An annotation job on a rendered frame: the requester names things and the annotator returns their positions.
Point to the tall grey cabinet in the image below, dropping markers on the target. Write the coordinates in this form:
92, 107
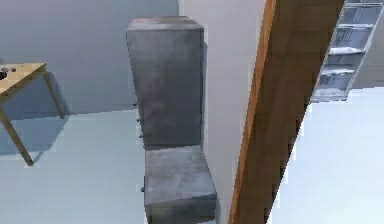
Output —
166, 83

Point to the brown wooden room door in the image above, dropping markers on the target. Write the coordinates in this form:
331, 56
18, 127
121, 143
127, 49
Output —
280, 110

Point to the grey metal shelf rack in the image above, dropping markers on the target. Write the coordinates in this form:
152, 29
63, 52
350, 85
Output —
346, 50

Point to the light wooden table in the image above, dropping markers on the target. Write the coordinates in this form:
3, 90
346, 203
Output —
20, 78

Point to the small dark object cluster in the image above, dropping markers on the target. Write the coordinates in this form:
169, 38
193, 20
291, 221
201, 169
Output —
4, 71

